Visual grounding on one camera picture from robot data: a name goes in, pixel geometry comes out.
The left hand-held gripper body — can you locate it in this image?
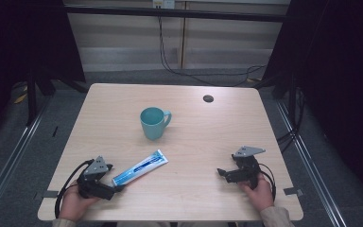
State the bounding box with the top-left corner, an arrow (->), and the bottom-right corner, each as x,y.
76,155 -> 116,201

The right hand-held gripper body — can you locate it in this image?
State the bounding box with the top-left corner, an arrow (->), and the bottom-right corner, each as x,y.
225,145 -> 267,191

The blue and white toothpaste tube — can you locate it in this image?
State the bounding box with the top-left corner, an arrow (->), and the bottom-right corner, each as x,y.
111,148 -> 169,187

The teal cup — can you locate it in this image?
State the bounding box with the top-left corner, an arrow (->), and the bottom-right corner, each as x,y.
139,106 -> 173,142

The person's left hand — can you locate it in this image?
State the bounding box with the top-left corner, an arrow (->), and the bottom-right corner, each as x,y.
59,180 -> 100,223

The person's right hand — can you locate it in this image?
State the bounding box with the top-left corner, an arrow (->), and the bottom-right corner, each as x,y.
237,173 -> 275,212

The grey tape piece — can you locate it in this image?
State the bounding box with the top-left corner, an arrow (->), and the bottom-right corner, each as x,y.
283,186 -> 304,197
42,189 -> 60,199

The black stand leg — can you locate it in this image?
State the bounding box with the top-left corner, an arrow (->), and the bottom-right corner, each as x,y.
26,70 -> 39,127

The yellow floor tape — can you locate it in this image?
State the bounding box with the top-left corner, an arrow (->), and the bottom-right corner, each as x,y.
13,84 -> 29,105

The black curtain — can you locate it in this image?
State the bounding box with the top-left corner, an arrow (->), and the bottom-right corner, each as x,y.
261,0 -> 363,206
0,0 -> 86,149

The black horizontal bar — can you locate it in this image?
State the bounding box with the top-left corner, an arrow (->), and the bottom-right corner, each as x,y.
64,5 -> 292,23

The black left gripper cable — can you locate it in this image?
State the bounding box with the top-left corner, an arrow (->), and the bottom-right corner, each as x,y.
54,159 -> 95,219

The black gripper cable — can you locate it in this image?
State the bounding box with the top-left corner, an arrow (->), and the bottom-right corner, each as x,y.
257,163 -> 278,202
54,159 -> 95,219

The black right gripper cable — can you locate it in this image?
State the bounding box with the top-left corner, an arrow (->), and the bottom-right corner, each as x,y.
257,163 -> 278,202

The black floor cable bundle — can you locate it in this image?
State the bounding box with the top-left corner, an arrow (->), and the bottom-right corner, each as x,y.
277,88 -> 306,152

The metal floor rail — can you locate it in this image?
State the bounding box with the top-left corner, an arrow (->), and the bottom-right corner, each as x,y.
0,94 -> 53,218
275,100 -> 348,227

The black wall cable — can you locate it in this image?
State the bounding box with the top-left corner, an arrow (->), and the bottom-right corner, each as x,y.
157,8 -> 268,88

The white wall outlet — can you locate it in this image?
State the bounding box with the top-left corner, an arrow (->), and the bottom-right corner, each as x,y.
151,0 -> 176,9

